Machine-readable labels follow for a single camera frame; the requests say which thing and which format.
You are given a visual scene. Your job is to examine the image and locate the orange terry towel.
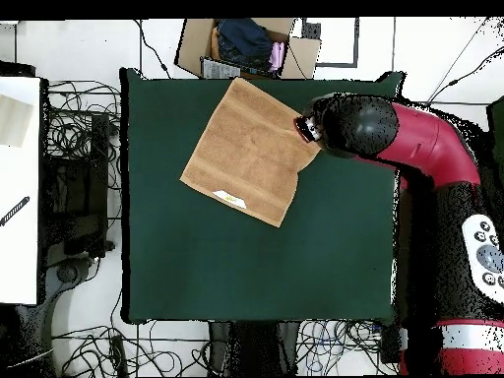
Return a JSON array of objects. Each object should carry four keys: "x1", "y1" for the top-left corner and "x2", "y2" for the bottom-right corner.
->
[{"x1": 179, "y1": 77, "x2": 322, "y2": 228}]

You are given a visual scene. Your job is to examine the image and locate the pink garment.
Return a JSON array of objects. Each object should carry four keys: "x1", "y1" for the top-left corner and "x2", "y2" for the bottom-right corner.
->
[{"x1": 268, "y1": 40, "x2": 285, "y2": 73}]

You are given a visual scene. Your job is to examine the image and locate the printed paper label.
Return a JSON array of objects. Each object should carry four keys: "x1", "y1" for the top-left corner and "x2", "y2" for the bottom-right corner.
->
[{"x1": 200, "y1": 57, "x2": 242, "y2": 81}]

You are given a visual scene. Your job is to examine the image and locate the blue jeans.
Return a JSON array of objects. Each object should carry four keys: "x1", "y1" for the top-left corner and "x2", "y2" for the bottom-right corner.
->
[{"x1": 215, "y1": 18, "x2": 276, "y2": 73}]

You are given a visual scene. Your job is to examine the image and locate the tan cloth in box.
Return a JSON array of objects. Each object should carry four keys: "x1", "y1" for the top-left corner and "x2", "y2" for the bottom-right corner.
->
[{"x1": 209, "y1": 26, "x2": 221, "y2": 62}]

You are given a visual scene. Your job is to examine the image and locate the cardboard box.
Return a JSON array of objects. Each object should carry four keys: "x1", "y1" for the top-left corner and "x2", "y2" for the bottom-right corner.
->
[{"x1": 173, "y1": 17, "x2": 322, "y2": 81}]

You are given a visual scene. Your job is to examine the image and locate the dark green table cloth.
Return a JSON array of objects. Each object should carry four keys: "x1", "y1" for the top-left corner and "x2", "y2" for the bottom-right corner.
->
[{"x1": 119, "y1": 67, "x2": 406, "y2": 325}]

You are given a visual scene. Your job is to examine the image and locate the black equipment stand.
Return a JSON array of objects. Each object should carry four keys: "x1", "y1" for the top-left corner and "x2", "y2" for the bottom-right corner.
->
[{"x1": 40, "y1": 113, "x2": 116, "y2": 259}]

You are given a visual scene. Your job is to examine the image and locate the black office chair base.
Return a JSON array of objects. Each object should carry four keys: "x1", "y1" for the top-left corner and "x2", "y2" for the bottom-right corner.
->
[{"x1": 11, "y1": 255, "x2": 99, "y2": 375}]

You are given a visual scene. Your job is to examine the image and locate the black power strip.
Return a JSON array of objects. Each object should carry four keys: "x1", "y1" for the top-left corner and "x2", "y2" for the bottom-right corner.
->
[{"x1": 108, "y1": 333, "x2": 128, "y2": 377}]

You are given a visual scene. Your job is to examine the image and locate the beige paper sheet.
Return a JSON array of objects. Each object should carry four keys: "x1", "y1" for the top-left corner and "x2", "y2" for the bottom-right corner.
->
[{"x1": 0, "y1": 94, "x2": 35, "y2": 150}]

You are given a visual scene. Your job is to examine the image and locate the black striped stick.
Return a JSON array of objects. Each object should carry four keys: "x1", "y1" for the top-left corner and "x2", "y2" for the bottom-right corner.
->
[{"x1": 0, "y1": 195, "x2": 32, "y2": 228}]

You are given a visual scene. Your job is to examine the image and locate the white side table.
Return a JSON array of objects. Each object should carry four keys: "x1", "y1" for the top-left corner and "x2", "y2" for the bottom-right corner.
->
[{"x1": 0, "y1": 75, "x2": 43, "y2": 306}]

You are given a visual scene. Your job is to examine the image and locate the long black adapter cable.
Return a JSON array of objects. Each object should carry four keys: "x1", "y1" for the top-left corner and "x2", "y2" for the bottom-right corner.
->
[{"x1": 424, "y1": 17, "x2": 504, "y2": 106}]

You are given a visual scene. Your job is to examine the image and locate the black floor cable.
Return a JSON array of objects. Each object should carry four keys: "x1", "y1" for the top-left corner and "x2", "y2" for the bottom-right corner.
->
[{"x1": 133, "y1": 19, "x2": 172, "y2": 79}]

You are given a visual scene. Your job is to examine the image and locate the black cable tangle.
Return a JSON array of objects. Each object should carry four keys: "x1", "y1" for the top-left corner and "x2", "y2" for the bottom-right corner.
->
[
  {"x1": 45, "y1": 79, "x2": 122, "y2": 190},
  {"x1": 296, "y1": 319, "x2": 400, "y2": 375},
  {"x1": 50, "y1": 320, "x2": 214, "y2": 377}
]

